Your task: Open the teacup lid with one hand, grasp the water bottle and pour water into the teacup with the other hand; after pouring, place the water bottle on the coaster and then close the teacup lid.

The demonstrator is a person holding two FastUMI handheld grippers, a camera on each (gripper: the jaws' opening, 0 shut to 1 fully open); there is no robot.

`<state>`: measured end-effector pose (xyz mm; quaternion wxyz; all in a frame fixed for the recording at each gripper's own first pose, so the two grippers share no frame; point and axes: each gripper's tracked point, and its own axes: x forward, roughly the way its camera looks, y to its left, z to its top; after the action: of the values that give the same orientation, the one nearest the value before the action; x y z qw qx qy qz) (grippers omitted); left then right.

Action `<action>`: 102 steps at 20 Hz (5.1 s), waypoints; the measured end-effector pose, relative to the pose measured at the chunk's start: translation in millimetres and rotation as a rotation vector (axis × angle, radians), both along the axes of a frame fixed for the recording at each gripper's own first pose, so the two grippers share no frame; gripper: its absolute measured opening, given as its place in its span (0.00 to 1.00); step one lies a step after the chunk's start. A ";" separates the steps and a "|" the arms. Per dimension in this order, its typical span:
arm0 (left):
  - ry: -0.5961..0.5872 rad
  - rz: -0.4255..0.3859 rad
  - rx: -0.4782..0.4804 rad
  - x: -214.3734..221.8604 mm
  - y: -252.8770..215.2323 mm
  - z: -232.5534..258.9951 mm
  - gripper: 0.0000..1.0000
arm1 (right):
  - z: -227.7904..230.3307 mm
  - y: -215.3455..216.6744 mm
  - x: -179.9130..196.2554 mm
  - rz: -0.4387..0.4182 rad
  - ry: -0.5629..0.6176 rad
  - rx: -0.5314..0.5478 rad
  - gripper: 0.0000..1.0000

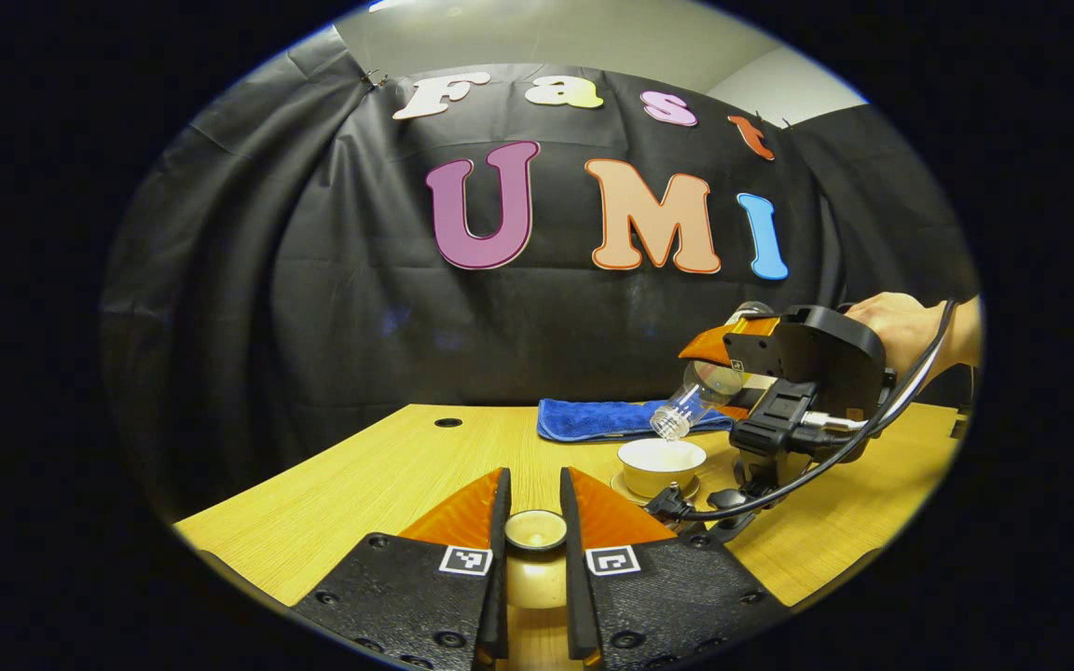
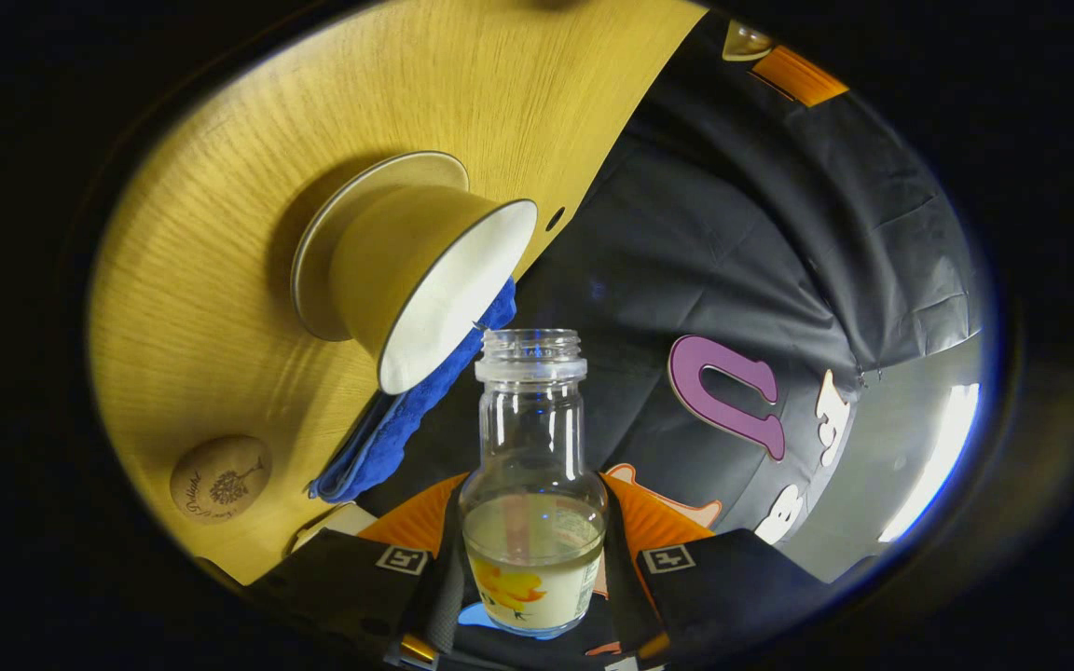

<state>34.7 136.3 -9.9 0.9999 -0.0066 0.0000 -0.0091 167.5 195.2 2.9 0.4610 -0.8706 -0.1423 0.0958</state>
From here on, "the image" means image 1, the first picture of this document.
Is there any beige ceramic saucer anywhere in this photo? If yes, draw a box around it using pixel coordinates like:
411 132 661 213
610 471 702 508

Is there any clear glass water bottle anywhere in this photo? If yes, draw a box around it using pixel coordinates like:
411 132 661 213
650 359 749 442

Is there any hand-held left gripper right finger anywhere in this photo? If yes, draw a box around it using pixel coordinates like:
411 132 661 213
558 466 790 671

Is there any black backdrop cloth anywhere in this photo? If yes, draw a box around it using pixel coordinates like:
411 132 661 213
99 51 981 504

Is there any beige teacup lid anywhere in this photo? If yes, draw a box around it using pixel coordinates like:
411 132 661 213
503 509 569 612

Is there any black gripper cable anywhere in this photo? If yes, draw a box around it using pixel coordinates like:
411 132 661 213
644 298 958 523

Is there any blue towel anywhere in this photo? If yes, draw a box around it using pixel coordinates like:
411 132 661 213
537 398 736 444

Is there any beige ceramic teacup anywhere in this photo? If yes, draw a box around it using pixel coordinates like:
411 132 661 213
617 438 708 500

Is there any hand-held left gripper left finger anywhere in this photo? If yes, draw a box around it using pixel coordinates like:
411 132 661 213
290 466 513 671

